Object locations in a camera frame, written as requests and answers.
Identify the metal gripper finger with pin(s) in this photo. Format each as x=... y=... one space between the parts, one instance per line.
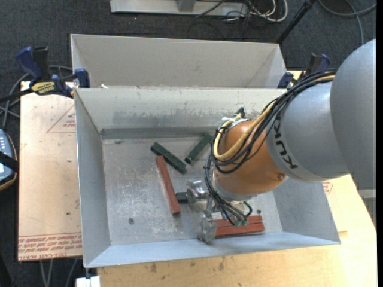
x=196 y=189
x=208 y=227

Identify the red-brown flat block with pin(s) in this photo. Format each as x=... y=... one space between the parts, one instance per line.
x=168 y=184
x=251 y=227

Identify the grey metal bin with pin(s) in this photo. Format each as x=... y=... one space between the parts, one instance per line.
x=134 y=190

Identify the dark green flat block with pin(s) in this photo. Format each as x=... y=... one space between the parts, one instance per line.
x=181 y=197
x=198 y=149
x=169 y=158

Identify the brown cardboard board red print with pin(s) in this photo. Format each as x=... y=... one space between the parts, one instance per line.
x=48 y=175

